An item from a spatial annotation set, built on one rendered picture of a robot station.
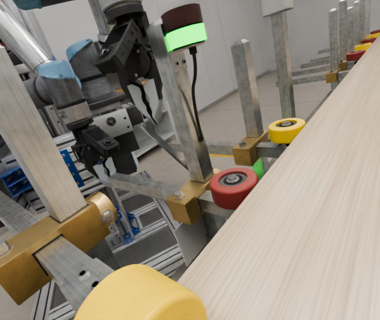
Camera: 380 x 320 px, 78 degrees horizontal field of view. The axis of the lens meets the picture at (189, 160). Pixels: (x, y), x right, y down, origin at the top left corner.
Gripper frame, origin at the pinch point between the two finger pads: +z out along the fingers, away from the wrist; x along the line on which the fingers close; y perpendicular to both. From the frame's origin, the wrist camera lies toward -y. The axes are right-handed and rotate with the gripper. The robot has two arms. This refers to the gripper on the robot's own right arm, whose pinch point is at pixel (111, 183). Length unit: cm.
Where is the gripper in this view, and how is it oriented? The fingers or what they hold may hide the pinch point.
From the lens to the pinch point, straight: 75.1
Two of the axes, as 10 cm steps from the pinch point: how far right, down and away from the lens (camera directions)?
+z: 2.6, 8.8, 3.8
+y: -7.4, -0.7, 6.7
